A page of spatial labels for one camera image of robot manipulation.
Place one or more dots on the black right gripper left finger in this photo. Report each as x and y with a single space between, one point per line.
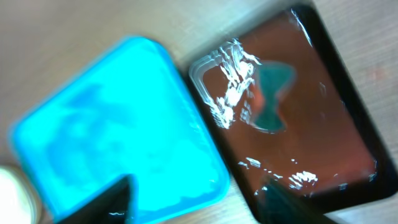
113 206

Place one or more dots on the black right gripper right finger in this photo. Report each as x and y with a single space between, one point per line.
277 205

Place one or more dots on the yellow plate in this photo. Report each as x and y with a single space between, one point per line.
19 203

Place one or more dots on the red cleaning sponge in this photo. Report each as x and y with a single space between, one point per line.
272 81

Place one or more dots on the teal plastic tray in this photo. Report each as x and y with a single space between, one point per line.
129 113

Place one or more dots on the dark red lacquer tray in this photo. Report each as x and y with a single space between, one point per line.
330 154

